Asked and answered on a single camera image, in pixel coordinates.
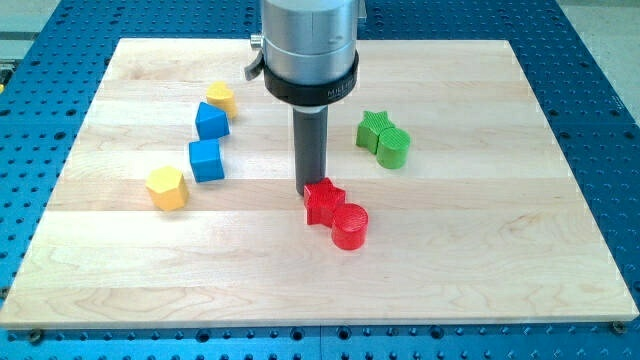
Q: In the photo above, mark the red star block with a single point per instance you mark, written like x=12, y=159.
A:
x=321, y=199

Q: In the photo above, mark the blue triangular block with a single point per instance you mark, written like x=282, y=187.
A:
x=211, y=122

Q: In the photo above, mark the green cylinder block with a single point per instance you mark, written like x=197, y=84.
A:
x=393, y=147

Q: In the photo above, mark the red cylinder block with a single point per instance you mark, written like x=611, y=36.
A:
x=349, y=226

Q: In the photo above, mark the green star block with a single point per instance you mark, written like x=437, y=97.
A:
x=370, y=129

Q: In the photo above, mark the blue cube block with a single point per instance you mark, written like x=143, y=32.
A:
x=205, y=160

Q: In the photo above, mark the yellow hexagon block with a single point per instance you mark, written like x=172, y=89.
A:
x=167, y=188

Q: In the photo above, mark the blue perforated metal base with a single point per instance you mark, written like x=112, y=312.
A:
x=51, y=91

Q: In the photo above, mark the light wooden board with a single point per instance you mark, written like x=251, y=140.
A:
x=484, y=223

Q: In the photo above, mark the yellow heart block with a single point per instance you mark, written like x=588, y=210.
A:
x=219, y=95

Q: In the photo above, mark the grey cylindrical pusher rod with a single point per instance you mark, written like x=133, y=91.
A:
x=310, y=140

